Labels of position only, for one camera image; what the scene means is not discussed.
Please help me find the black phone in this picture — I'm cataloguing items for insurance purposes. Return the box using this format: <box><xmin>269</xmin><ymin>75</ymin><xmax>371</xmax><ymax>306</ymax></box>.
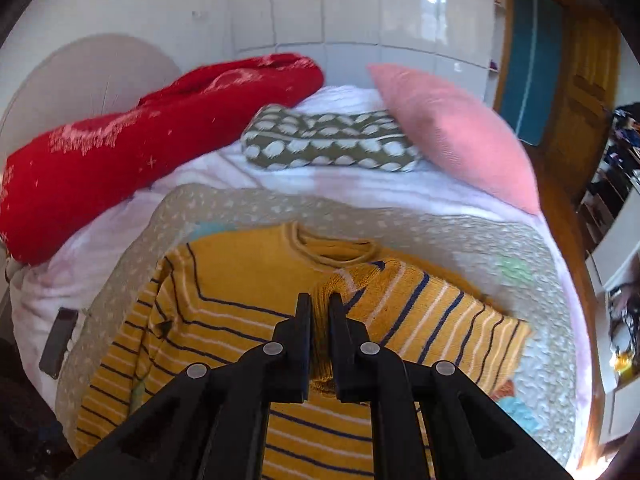
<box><xmin>39</xmin><ymin>308</ymin><xmax>80</xmax><ymax>380</ymax></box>

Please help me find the wooden door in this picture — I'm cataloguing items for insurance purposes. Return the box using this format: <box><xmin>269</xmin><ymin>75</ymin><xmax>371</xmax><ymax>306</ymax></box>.
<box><xmin>545</xmin><ymin>10</ymin><xmax>621</xmax><ymax>186</ymax></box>

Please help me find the white glossy wardrobe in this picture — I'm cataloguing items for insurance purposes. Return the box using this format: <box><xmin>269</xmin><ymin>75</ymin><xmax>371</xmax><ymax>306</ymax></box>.
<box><xmin>227</xmin><ymin>0</ymin><xmax>506</xmax><ymax>101</ymax></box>

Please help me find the green white patterned bolster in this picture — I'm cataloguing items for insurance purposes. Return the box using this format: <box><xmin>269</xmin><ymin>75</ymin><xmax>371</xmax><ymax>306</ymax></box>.
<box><xmin>241</xmin><ymin>104</ymin><xmax>423</xmax><ymax>173</ymax></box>

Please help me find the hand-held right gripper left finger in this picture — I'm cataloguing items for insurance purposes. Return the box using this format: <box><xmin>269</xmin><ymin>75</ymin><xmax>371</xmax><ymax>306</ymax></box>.
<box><xmin>60</xmin><ymin>292</ymin><xmax>313</xmax><ymax>480</ymax></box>

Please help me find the pink pillow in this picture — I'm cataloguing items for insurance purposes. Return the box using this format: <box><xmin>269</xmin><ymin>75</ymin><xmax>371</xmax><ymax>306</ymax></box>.
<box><xmin>367</xmin><ymin>63</ymin><xmax>542</xmax><ymax>216</ymax></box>

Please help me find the shoe rack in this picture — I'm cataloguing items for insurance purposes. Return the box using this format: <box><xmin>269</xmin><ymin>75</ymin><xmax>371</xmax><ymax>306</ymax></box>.
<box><xmin>580</xmin><ymin>160</ymin><xmax>631</xmax><ymax>251</ymax></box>

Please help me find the yellow bag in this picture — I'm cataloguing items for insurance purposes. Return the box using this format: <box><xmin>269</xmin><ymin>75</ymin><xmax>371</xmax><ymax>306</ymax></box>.
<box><xmin>616</xmin><ymin>350</ymin><xmax>640</xmax><ymax>377</ymax></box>

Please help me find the pile of clothes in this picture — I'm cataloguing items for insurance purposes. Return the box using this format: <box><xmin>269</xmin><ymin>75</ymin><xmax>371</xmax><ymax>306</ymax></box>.
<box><xmin>600</xmin><ymin>102</ymin><xmax>640</xmax><ymax>171</ymax></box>

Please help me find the red patterned duvet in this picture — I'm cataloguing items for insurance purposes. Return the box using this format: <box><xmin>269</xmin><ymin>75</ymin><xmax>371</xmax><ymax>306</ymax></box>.
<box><xmin>0</xmin><ymin>53</ymin><xmax>326</xmax><ymax>266</ymax></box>

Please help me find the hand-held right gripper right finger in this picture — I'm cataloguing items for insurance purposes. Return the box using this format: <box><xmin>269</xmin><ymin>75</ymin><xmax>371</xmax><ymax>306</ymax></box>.
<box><xmin>327</xmin><ymin>292</ymin><xmax>576</xmax><ymax>480</ymax></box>

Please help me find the pale round headboard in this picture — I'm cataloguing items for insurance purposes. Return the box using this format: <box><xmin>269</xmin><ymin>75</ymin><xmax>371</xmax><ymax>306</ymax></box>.
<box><xmin>0</xmin><ymin>34</ymin><xmax>183</xmax><ymax>161</ymax></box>

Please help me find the white shelf unit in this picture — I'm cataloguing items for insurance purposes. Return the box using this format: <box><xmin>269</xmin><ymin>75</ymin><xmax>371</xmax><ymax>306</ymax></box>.
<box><xmin>585</xmin><ymin>230</ymin><xmax>640</xmax><ymax>461</ymax></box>

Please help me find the heart patterned quilt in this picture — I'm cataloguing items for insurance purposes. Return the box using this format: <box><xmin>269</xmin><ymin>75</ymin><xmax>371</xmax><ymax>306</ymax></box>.
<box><xmin>55</xmin><ymin>182</ymin><xmax>593</xmax><ymax>466</ymax></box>

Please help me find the yellow striped knit sweater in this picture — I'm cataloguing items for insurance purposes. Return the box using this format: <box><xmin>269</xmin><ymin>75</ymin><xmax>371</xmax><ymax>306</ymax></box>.
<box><xmin>75</xmin><ymin>222</ymin><xmax>532</xmax><ymax>480</ymax></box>

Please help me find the blue door curtain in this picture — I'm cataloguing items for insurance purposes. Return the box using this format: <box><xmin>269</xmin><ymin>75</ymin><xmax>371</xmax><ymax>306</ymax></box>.
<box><xmin>500</xmin><ymin>0</ymin><xmax>566</xmax><ymax>146</ymax></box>

